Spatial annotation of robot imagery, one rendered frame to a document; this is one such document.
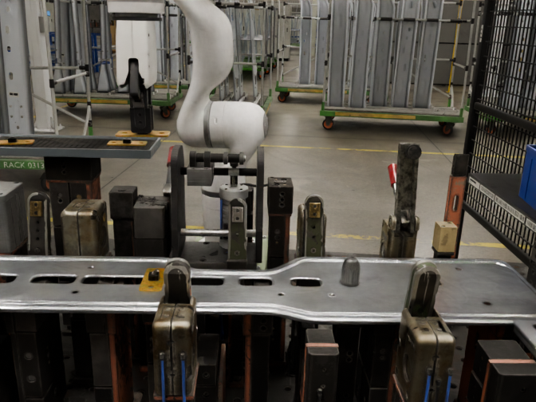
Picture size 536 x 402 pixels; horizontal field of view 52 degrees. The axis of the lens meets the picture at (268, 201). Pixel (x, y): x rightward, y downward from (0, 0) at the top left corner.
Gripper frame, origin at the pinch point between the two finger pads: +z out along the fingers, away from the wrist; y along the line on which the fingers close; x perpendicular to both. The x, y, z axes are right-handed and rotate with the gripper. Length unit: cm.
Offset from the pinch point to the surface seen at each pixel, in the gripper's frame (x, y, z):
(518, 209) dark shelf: 81, -29, 25
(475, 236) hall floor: 186, -268, 128
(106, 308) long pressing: -5.1, 11.2, 28.0
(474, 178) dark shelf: 82, -56, 25
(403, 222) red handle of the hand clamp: 48, -10, 21
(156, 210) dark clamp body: -0.4, -13.3, 20.2
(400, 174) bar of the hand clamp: 46.5, -11.0, 12.1
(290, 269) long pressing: 25.1, -2.2, 27.8
